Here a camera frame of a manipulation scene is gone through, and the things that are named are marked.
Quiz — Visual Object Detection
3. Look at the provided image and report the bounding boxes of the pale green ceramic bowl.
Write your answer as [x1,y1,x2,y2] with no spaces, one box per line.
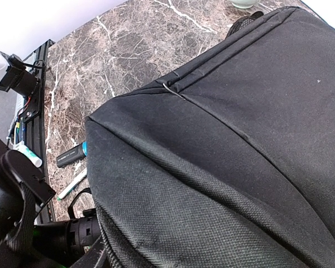
[230,0,259,9]

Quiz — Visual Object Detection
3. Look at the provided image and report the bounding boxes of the blue cap white pen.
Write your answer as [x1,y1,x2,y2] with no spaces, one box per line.
[57,168,87,200]

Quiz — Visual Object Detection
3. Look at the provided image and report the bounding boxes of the blue cap black highlighter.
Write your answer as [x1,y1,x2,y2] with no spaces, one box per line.
[56,141,88,168]

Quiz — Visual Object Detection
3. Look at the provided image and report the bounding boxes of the black student backpack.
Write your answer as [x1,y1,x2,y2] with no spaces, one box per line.
[85,7,335,267]

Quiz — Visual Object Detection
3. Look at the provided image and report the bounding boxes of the white green glue stick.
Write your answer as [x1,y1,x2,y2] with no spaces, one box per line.
[16,145,42,168]

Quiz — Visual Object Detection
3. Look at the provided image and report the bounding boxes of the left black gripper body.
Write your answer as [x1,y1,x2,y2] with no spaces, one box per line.
[0,140,101,267]

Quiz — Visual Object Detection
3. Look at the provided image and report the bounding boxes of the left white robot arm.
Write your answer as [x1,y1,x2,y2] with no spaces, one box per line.
[0,52,107,267]

